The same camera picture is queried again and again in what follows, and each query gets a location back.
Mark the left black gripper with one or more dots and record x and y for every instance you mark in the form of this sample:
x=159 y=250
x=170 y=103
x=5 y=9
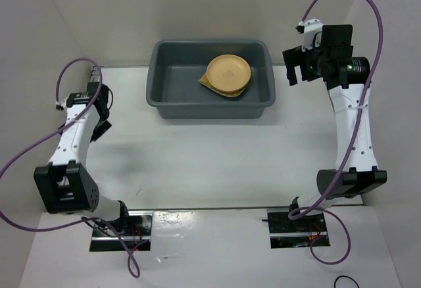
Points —
x=100 y=131

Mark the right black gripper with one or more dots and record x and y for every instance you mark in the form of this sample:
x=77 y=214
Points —
x=295 y=56

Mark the yellow bear plate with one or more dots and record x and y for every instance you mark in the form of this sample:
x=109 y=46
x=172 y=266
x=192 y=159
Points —
x=228 y=73
x=231 y=94

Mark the woven bamboo tray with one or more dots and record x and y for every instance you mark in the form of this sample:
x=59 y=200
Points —
x=205 y=82

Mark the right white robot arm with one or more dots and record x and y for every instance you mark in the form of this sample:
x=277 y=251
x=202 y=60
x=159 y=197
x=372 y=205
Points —
x=356 y=171

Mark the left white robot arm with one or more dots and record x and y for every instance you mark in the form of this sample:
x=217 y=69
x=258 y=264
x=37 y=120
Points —
x=64 y=183

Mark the grey plastic bin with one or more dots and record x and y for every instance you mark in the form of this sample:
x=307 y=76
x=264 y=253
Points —
x=177 y=65

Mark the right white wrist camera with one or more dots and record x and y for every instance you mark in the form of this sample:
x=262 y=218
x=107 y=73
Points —
x=312 y=33

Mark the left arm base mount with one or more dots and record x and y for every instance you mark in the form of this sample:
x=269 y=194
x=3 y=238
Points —
x=136 y=235

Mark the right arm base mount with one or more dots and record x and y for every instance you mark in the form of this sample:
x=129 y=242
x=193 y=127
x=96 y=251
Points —
x=285 y=233

